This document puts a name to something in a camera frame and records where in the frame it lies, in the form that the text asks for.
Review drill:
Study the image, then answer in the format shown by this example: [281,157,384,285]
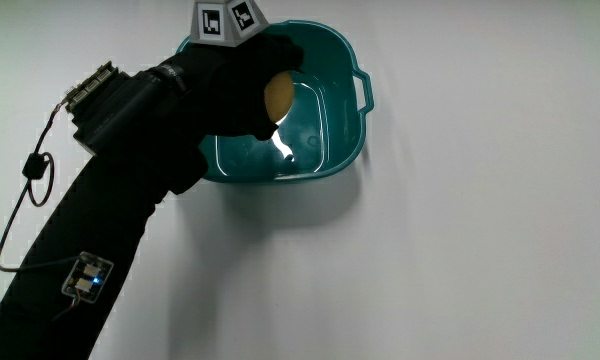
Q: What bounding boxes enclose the person's left hand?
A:
[177,0,305,142]

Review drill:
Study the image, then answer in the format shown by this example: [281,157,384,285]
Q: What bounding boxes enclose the yellow pear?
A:
[263,70,296,125]

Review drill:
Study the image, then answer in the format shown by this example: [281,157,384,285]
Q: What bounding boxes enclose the teal plastic basin plate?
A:
[175,19,375,184]

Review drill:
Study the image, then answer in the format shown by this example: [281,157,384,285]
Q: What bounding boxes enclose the person's left forearm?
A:
[0,52,209,360]

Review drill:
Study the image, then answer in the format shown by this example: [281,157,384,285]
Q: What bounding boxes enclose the black wrist sensor module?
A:
[63,60,182,157]

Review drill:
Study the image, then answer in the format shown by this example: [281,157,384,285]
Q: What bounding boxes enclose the small clear-cased circuit board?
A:
[61,251,115,304]

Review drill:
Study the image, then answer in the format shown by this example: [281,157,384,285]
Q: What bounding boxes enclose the thin black cable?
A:
[0,97,81,274]

